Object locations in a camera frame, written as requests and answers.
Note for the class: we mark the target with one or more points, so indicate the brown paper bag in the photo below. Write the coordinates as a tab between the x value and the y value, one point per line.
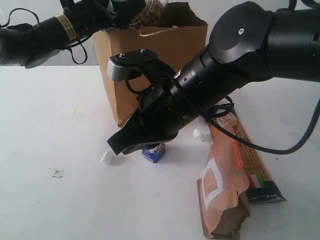
177	38

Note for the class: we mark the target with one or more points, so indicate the brown kraft pouch orange label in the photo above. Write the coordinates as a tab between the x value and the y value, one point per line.
222	187

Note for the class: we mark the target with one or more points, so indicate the small blue white milk carton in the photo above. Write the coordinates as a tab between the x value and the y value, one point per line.
155	154

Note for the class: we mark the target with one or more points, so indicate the right robot arm black grey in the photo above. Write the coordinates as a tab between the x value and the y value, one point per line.
247	44

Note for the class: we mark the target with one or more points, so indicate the white foam peanut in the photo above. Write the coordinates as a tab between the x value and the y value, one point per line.
197	135
107	157

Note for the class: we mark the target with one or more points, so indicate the spaghetti pack black ends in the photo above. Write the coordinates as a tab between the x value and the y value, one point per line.
262	189

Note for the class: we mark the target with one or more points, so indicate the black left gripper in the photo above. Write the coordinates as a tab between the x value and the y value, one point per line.
89	15

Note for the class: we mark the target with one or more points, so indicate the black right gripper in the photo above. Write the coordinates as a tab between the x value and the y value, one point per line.
162	111

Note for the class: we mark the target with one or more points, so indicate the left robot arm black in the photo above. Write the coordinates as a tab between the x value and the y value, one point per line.
32	45

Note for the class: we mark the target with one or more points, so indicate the almond jar yellow lid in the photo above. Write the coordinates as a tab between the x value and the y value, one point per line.
152	11

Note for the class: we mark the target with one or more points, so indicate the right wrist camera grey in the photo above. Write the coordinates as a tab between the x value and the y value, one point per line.
124	64

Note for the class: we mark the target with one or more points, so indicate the chipped spot paint flake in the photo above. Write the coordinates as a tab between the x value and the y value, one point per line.
58	174

